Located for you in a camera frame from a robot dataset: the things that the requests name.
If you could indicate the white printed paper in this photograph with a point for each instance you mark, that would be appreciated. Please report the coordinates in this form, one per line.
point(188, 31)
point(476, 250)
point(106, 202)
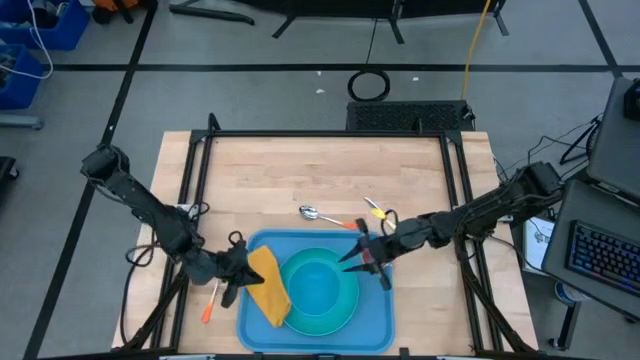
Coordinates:
point(537, 245)

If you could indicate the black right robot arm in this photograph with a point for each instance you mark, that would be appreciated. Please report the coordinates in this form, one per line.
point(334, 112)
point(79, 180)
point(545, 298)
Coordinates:
point(500, 205)

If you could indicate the black backlit keyboard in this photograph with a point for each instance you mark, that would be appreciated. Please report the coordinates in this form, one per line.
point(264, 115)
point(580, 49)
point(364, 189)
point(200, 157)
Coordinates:
point(600, 255)

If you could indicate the teal plastic plate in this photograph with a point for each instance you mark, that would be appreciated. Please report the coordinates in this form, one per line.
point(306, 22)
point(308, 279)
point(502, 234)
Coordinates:
point(345, 310)

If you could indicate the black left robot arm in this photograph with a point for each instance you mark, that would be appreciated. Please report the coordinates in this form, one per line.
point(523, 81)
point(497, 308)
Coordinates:
point(140, 200)

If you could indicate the blue plastic tray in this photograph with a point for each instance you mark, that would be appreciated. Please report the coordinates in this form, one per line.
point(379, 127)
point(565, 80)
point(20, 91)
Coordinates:
point(375, 320)

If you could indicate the white blue round container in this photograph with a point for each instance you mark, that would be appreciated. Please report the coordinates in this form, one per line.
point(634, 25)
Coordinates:
point(567, 294)

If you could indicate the black equipment piece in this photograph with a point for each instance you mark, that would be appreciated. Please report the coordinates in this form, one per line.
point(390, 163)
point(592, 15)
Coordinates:
point(6, 175)

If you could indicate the black partition screen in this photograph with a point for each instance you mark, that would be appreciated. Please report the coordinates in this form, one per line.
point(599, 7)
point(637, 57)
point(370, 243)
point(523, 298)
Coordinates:
point(350, 6)

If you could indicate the yellow cloth napkin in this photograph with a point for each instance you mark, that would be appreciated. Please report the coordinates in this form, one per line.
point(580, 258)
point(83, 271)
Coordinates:
point(270, 295)

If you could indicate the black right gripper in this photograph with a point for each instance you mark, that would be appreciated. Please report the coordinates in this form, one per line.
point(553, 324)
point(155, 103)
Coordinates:
point(405, 237)

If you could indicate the blue ribbed plastic bowl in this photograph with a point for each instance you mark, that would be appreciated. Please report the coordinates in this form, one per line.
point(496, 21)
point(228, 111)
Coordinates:
point(317, 290)

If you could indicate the grey desk top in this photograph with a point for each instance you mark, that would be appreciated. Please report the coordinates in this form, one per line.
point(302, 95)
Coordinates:
point(615, 150)

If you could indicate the grey keyboard tray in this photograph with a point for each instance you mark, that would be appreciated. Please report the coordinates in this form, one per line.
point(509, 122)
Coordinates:
point(575, 200)

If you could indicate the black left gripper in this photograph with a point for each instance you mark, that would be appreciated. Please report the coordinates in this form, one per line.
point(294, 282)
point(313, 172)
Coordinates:
point(215, 267)

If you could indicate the black desk leg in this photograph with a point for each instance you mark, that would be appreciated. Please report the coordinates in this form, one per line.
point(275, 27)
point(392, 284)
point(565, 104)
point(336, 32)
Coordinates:
point(567, 325)

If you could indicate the black floor stand foot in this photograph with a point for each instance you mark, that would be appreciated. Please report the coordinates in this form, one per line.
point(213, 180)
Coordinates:
point(210, 14)

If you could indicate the orange and black object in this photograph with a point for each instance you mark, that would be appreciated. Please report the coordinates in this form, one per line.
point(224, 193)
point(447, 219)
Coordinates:
point(115, 4)

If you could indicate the black perforated computer case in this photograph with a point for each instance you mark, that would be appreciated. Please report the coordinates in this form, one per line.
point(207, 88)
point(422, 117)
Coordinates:
point(410, 116)

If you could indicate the grey metal bar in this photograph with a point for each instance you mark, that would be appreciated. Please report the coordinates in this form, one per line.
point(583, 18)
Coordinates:
point(20, 121)

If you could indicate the blue storage bin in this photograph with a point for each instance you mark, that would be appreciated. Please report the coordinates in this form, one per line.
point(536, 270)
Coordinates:
point(70, 30)
point(22, 85)

